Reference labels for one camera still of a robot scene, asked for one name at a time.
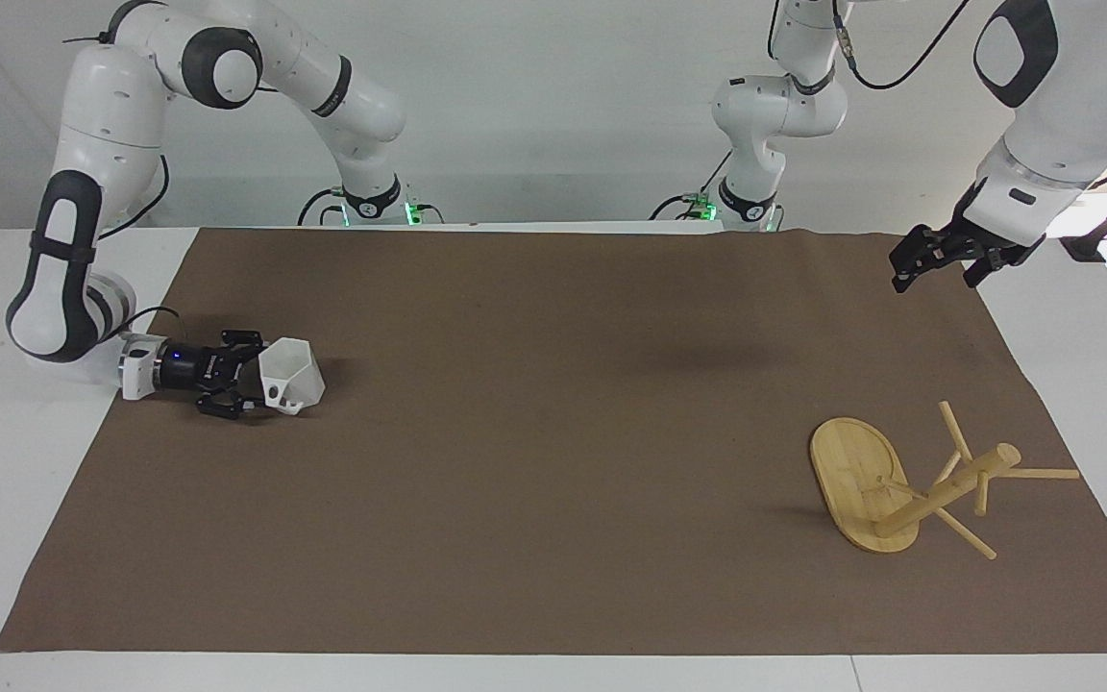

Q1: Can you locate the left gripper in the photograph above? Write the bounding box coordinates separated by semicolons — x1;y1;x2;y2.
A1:
889;215;1046;295

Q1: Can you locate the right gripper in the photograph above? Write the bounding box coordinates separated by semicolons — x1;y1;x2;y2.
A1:
157;329;270;422

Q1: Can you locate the white faceted cup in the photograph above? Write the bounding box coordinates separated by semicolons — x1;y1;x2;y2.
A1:
257;336;328;417

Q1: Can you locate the wooden cup rack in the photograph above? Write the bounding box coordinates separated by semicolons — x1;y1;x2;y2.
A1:
809;400;1082;562

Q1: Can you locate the black cable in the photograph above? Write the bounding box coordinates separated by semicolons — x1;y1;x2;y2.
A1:
298;186;345;228
119;305;182;339
831;0;973;91
96;154;171;242
650;148;735;223

